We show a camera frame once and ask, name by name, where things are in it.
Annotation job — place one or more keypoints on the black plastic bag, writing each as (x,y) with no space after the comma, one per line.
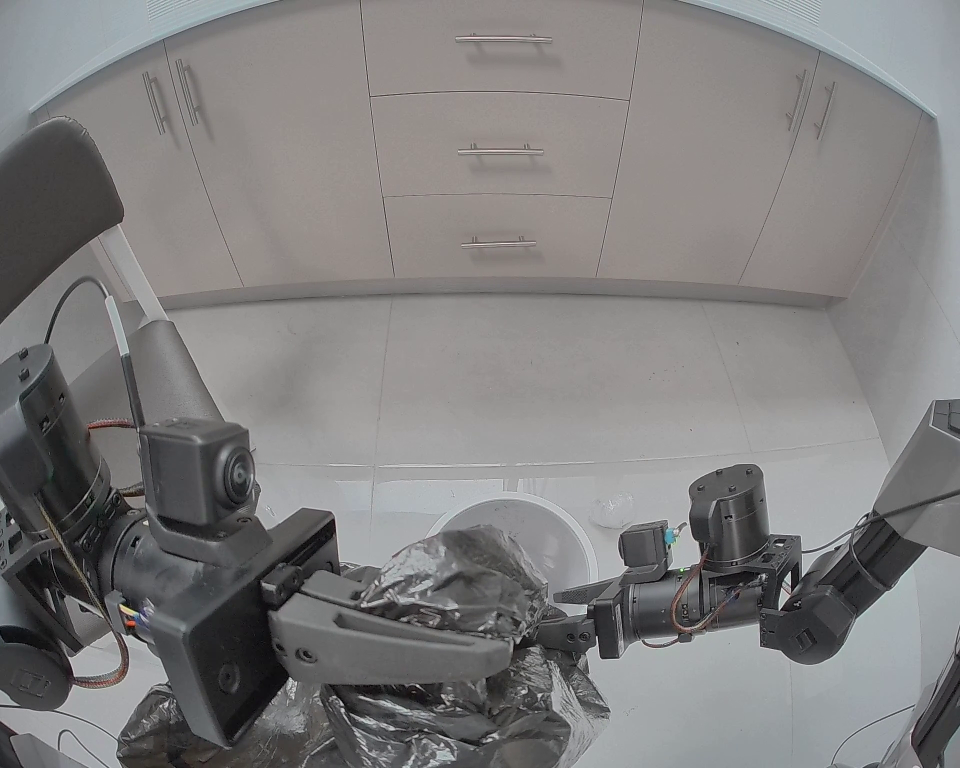
(457,570)

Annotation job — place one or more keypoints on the white trash bin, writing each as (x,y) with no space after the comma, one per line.
(544,525)

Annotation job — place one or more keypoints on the crumpled clear wrapper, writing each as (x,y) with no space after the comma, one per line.
(611,511)

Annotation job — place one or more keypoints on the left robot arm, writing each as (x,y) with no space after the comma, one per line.
(52,450)

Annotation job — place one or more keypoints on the beige cabinet with drawers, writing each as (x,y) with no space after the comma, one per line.
(495,172)

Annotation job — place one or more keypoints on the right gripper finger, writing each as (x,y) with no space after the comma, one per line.
(577,594)
(570,634)

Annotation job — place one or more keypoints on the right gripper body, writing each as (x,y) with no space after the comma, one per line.
(660,611)

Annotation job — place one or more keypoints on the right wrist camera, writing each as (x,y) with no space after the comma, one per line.
(643,551)

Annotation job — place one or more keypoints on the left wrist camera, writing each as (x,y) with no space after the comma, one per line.
(187,472)

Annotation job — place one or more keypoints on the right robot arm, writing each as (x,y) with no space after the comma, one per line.
(832,600)

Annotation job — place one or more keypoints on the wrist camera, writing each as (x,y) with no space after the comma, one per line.
(643,551)
(187,472)

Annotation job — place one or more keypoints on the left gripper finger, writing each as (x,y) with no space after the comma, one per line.
(390,652)
(285,581)

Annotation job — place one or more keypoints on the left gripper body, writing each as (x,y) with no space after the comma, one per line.
(217,645)

